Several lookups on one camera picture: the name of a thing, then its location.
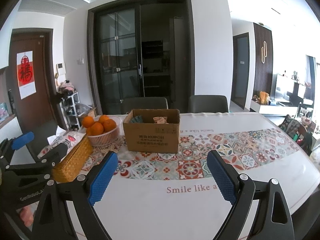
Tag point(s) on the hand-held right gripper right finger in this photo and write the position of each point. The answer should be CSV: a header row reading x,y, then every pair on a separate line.
x,y
222,180

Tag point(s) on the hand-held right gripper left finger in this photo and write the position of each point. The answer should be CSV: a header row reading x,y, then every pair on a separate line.
x,y
100,180

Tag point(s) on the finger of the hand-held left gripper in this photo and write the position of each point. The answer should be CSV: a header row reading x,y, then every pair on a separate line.
x,y
57,155
23,140

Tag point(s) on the brown cardboard box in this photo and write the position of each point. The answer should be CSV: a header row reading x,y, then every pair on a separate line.
x,y
150,140

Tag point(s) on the beige snack packet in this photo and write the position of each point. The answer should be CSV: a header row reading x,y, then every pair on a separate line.
x,y
160,120

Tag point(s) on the woven tissue box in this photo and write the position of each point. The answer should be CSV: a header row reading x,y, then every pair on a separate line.
x,y
72,160

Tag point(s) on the printed tissue pack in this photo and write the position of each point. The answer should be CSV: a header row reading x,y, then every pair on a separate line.
x,y
62,140

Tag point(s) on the white slotted basket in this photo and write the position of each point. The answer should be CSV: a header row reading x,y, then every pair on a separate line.
x,y
105,138

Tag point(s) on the door lock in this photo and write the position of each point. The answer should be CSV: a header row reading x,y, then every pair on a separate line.
x,y
11,100

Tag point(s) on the white shoe rack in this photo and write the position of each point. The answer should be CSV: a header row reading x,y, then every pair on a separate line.
x,y
70,112

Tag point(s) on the orange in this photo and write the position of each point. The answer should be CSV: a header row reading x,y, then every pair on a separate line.
x,y
88,122
96,128
110,125
103,118

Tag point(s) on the cardboard box with black bag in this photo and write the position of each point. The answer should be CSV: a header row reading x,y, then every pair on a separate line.
x,y
86,115

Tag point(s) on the brown entrance door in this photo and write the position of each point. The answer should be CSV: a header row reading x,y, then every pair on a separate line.
x,y
40,80

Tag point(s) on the red and white door poster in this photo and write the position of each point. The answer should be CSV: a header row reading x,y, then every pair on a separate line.
x,y
25,75

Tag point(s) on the pink plush on rack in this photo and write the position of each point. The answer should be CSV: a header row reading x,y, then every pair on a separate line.
x,y
66,86

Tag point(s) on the dark dining chair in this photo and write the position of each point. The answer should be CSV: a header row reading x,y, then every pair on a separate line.
x,y
145,105
208,103

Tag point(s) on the white intercom panel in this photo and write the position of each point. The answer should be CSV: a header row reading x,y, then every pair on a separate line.
x,y
61,68

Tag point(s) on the chair with colourful cushion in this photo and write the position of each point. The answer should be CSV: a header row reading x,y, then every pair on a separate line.
x,y
292,127

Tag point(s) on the white tv cabinet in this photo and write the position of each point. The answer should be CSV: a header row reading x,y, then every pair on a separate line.
x,y
275,108

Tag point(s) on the orange gift bags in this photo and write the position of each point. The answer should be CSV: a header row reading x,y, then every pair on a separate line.
x,y
264,98

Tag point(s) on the dark interior door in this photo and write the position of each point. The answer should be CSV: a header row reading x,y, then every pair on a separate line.
x,y
241,72

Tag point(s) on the sliding glass door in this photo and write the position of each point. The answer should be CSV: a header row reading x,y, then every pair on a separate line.
x,y
120,55

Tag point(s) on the white light switch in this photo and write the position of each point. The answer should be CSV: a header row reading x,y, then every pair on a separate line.
x,y
80,60

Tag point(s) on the dark slatted wall panel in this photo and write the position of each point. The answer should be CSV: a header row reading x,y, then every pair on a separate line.
x,y
258,80

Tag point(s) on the gold wall ornament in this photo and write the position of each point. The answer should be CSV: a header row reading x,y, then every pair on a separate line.
x,y
264,51

